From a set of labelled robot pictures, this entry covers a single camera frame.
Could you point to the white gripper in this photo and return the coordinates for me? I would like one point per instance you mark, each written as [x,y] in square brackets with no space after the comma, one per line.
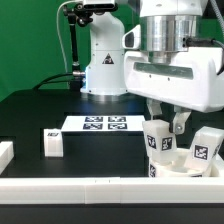
[190,81]

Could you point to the white round stool seat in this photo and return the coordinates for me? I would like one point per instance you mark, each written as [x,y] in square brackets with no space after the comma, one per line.
[175,168]

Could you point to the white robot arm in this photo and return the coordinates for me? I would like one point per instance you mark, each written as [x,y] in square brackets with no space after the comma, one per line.
[151,48]

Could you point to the white marker sheet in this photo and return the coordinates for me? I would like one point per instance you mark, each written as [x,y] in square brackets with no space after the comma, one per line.
[101,123]

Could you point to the white U-shaped fence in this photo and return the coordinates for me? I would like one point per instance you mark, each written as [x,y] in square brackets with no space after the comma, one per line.
[105,190]

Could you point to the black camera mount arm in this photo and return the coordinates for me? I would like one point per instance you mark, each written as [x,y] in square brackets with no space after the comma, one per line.
[76,16]

